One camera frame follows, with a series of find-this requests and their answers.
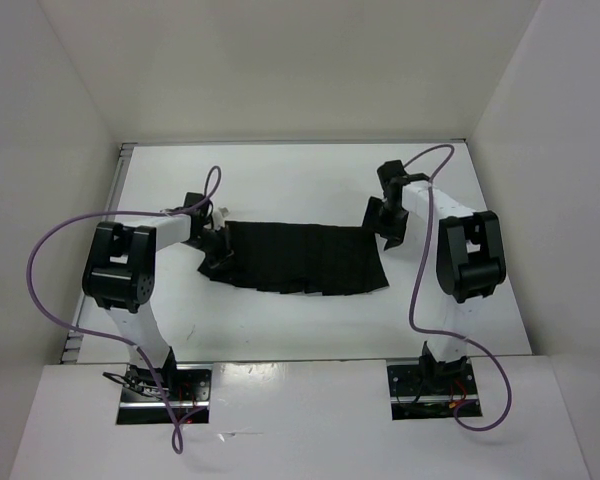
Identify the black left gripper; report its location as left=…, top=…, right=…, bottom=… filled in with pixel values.
left=184, top=225, right=244, bottom=273

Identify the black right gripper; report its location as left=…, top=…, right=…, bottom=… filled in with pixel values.
left=360, top=196, right=410, bottom=250

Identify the black pleated skirt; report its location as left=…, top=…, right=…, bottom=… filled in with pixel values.
left=198, top=221, right=389, bottom=296

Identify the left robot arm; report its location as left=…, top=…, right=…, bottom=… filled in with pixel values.
left=82, top=211, right=233, bottom=400

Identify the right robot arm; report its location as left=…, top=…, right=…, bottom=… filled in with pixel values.
left=362, top=181, right=506, bottom=393

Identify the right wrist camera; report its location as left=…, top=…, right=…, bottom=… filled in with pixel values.
left=377, top=160, right=430, bottom=190

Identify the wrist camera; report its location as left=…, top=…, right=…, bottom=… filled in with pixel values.
left=182, top=192, right=213, bottom=217
left=377, top=160, right=430, bottom=190

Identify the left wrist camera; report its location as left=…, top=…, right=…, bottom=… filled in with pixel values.
left=182, top=192, right=213, bottom=217

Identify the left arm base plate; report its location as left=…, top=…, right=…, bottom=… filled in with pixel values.
left=115, top=363, right=215, bottom=425

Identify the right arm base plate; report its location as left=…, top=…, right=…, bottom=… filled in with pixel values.
left=386, top=359, right=482, bottom=421

